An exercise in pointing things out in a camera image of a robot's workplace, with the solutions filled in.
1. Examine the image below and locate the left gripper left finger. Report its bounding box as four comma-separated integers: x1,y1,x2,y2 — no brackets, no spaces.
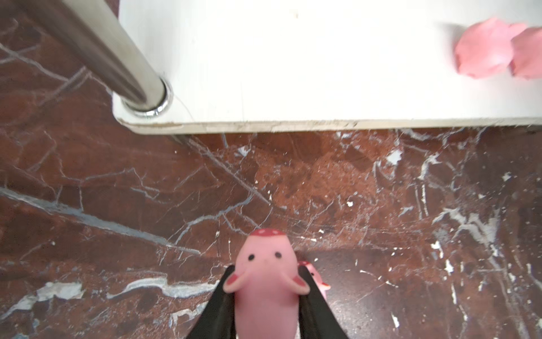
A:
186,265,236,339

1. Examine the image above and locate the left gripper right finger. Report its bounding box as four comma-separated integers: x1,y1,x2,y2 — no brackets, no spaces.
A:
298,266,349,339

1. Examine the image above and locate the white two-tier shelf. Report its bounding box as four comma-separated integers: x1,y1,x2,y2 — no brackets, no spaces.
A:
21,1,541,135

